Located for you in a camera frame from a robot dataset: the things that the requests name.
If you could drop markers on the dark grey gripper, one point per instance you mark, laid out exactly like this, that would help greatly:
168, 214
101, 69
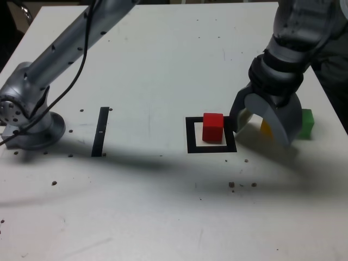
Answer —
277, 99

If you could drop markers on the yellow cube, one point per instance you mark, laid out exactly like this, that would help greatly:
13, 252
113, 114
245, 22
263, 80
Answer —
266, 129

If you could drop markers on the green cube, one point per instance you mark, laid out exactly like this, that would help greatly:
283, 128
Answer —
307, 122

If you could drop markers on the red cube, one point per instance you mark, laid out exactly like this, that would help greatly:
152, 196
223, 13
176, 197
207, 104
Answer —
212, 127

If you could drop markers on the black tape square outline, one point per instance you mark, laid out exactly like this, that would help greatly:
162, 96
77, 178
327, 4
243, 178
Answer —
190, 136

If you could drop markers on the person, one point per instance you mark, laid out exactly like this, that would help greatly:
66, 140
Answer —
334, 70

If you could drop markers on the black tape strip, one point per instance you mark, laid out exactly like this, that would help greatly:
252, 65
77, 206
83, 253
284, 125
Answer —
98, 136

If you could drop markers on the chrome chair tube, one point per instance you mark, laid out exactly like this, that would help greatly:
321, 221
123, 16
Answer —
27, 12

